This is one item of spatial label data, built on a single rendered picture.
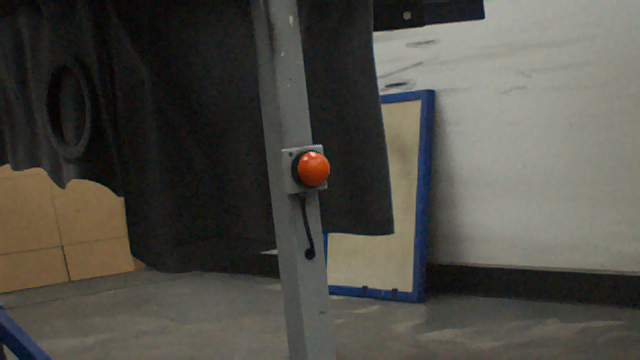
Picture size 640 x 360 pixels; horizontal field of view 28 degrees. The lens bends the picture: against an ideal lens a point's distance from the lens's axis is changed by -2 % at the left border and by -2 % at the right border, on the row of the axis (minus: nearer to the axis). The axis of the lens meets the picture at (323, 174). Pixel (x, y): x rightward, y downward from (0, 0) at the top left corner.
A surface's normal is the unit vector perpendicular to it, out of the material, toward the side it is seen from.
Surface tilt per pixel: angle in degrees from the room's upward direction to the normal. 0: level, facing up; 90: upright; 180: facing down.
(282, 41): 90
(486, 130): 90
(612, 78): 90
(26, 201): 78
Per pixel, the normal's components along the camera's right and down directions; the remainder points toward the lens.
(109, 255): 0.50, -0.32
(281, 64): 0.56, -0.02
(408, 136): -0.84, -0.06
